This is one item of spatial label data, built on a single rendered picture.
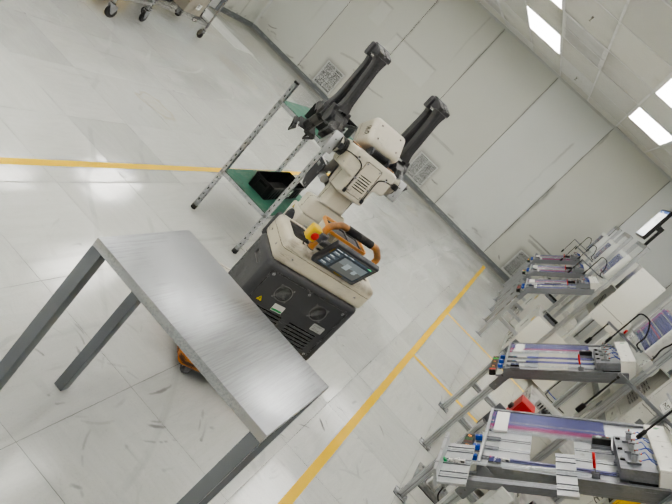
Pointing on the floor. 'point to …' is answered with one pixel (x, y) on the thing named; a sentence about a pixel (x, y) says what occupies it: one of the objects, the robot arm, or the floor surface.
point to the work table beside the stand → (191, 338)
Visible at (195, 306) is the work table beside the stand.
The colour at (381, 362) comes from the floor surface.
